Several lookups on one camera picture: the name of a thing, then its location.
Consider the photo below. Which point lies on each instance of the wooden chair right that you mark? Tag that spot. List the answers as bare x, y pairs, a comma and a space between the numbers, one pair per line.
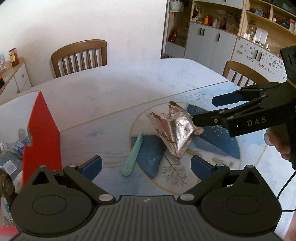
244, 71

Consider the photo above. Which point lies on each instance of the silver foil snack bag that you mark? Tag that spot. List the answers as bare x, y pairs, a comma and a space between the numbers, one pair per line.
175, 128

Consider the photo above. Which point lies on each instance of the wooden shelf cabinet unit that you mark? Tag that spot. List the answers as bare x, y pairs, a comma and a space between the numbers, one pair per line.
249, 32

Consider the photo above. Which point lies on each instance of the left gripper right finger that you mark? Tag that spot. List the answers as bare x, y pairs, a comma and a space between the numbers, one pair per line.
211, 177

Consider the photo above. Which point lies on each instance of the wooden chair far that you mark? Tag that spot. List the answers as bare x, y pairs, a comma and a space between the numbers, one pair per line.
79, 56

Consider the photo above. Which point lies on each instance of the wooden chair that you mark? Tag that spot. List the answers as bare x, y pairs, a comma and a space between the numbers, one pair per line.
79, 56
244, 71

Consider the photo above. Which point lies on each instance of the red lidded sauce jar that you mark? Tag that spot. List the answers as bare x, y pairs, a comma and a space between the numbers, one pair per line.
14, 57

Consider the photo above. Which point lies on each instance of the red and white cardboard box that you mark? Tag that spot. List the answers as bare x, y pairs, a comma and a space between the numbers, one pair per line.
42, 204

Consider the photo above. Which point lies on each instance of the brown crumpled paper bag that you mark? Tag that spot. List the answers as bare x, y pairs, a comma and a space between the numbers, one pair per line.
7, 188

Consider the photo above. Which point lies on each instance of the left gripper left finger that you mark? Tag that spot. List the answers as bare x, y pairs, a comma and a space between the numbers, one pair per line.
81, 177

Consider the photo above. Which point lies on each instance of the dark blue tissue pack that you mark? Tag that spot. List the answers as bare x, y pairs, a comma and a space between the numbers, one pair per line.
12, 164

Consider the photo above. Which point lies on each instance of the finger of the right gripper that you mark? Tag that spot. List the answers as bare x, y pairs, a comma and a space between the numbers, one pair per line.
257, 114
247, 93

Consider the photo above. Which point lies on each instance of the person's right hand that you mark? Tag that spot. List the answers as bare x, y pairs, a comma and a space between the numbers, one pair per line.
272, 139

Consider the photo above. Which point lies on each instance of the white side cabinet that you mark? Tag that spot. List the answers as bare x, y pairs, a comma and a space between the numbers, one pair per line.
16, 81

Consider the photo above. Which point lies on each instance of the mint green pen pouch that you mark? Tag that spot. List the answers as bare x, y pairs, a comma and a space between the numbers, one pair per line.
130, 162

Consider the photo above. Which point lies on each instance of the hanging grey tote bag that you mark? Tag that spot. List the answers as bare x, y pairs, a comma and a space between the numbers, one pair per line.
176, 6

